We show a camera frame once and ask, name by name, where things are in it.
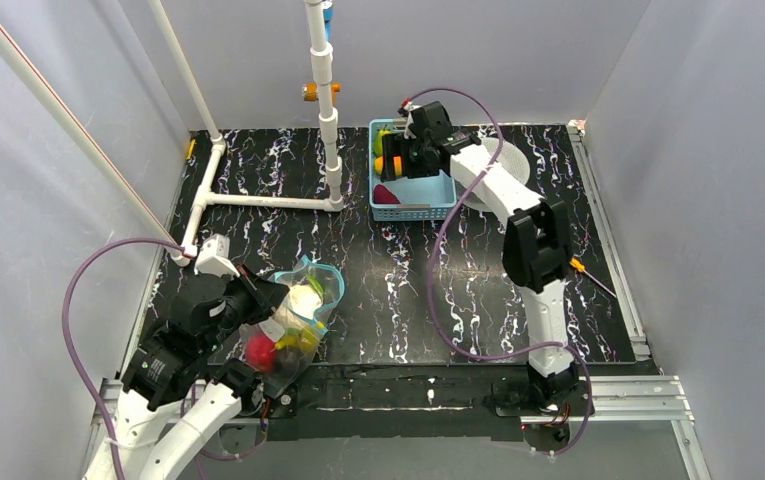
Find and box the magenta toy dragon fruit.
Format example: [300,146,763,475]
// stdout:
[372,184,401,205]

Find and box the red toy apple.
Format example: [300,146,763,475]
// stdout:
[245,333,277,373]

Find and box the white PVC pipe frame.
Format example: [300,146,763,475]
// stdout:
[0,1,344,267]

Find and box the blue plastic basket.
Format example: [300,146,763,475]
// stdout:
[368,119,458,222]

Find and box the orange pipe clamp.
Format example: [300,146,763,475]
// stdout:
[301,82,342,103]

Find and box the clear zip top bag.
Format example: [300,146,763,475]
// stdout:
[239,256,345,398]

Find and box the dark purple toy eggplant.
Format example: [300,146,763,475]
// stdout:
[273,346,305,378]

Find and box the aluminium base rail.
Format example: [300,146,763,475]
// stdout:
[88,365,709,479]

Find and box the orange handled screwdriver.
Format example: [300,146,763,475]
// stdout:
[569,257,617,298]

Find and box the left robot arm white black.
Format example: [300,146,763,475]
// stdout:
[84,267,289,479]

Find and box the green toy pear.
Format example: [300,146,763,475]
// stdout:
[372,129,391,157]

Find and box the yellow toy banana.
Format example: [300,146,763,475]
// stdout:
[275,330,320,355]

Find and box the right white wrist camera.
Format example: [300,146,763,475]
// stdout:
[400,102,423,140]

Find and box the purple cable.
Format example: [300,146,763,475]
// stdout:
[400,87,595,458]
[61,238,264,480]

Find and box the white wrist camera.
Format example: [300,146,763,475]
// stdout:
[194,234,239,278]
[400,102,423,140]

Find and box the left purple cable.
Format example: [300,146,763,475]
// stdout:
[61,238,264,480]

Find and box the white green toy cabbage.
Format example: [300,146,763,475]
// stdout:
[287,283,323,320]

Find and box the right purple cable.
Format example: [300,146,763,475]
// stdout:
[400,87,595,458]

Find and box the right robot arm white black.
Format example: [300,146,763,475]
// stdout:
[377,100,579,408]

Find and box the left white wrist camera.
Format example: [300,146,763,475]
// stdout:
[194,234,239,278]

